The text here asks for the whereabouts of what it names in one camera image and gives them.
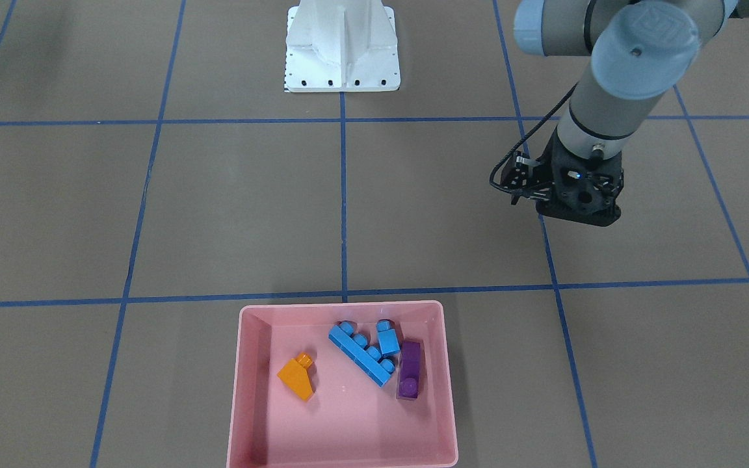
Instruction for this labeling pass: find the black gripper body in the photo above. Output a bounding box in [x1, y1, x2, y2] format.
[536, 131, 624, 226]

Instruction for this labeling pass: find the small blue block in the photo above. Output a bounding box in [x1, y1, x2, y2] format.
[376, 319, 401, 358]

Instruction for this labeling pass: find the purple block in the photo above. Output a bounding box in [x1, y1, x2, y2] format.
[396, 341, 423, 400]

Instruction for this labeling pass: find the long blue block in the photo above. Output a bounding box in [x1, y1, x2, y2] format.
[328, 322, 396, 387]

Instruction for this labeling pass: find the orange block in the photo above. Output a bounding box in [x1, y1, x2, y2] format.
[276, 352, 315, 402]

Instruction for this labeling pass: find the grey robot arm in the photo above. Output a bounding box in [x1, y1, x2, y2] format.
[499, 1, 738, 226]

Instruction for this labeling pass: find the pink plastic box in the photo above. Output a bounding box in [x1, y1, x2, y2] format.
[226, 300, 460, 467]

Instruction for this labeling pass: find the brown paper table mat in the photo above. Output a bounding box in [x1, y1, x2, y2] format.
[0, 1, 749, 467]

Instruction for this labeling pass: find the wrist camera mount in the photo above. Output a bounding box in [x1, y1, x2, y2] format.
[488, 150, 552, 205]

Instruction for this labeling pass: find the white camera mast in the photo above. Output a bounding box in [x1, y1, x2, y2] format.
[283, 1, 401, 93]

